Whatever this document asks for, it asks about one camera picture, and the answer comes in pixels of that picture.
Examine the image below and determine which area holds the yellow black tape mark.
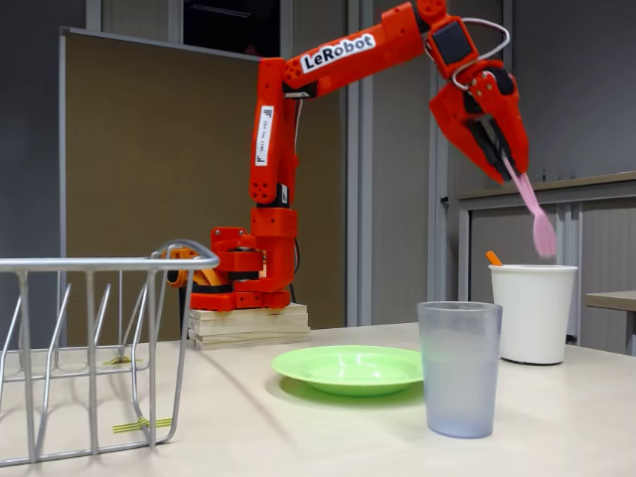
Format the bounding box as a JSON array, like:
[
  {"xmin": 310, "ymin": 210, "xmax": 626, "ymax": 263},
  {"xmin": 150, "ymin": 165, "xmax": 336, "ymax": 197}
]
[{"xmin": 112, "ymin": 416, "xmax": 173, "ymax": 434}]

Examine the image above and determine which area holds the wooden base block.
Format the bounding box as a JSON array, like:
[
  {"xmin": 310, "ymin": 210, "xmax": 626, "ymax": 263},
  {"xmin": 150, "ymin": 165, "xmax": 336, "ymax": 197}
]
[{"xmin": 187, "ymin": 302, "xmax": 312, "ymax": 352}]

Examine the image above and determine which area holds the white paper cup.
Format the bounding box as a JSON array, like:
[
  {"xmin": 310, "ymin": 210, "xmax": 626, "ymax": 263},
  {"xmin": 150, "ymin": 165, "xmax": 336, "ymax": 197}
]
[{"xmin": 489, "ymin": 264, "xmax": 579, "ymax": 366}]

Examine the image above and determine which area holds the translucent grey plastic cup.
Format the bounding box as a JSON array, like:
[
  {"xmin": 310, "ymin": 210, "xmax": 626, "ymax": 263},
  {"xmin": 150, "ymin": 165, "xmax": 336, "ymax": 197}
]
[{"xmin": 416, "ymin": 300, "xmax": 504, "ymax": 439}]

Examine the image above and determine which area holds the orange plastic clamp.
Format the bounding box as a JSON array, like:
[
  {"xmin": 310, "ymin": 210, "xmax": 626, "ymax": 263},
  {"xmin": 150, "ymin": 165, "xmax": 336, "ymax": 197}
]
[{"xmin": 161, "ymin": 246, "xmax": 233, "ymax": 289}]

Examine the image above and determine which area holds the brown partition board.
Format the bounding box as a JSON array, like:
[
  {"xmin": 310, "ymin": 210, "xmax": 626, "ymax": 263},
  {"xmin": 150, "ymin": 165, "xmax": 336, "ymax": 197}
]
[{"xmin": 58, "ymin": 27, "xmax": 348, "ymax": 347}]

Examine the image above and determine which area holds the grey side table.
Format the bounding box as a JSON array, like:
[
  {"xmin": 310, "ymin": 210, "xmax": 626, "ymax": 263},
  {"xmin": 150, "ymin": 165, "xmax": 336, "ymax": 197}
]
[{"xmin": 584, "ymin": 290, "xmax": 636, "ymax": 357}]

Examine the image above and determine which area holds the white servo cable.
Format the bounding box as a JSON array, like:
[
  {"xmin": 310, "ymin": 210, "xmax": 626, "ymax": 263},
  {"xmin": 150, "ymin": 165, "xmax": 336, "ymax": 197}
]
[{"xmin": 450, "ymin": 17, "xmax": 513, "ymax": 91}]

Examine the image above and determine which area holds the pink plastic fork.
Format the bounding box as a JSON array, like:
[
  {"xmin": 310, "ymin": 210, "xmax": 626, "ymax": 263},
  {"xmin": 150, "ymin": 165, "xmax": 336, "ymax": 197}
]
[{"xmin": 504, "ymin": 158, "xmax": 558, "ymax": 258}]

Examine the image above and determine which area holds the grey low cabinet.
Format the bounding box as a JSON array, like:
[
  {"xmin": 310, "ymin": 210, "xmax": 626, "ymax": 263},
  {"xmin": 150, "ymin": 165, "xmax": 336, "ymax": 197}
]
[{"xmin": 456, "ymin": 171, "xmax": 636, "ymax": 357}]

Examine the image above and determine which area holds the black power cable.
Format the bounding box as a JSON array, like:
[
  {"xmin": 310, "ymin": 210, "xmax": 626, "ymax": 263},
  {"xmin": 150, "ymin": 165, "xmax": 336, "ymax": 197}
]
[{"xmin": 290, "ymin": 237, "xmax": 302, "ymax": 289}]

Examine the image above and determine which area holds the metal wire dish rack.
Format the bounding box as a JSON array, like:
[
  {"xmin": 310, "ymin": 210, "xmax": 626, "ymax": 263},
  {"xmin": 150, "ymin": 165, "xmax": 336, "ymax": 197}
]
[{"xmin": 0, "ymin": 239, "xmax": 221, "ymax": 468}]

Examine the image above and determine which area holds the green plastic plate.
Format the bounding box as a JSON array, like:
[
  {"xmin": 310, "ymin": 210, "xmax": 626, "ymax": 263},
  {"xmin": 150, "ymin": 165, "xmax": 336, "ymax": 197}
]
[{"xmin": 270, "ymin": 345, "xmax": 425, "ymax": 398}]

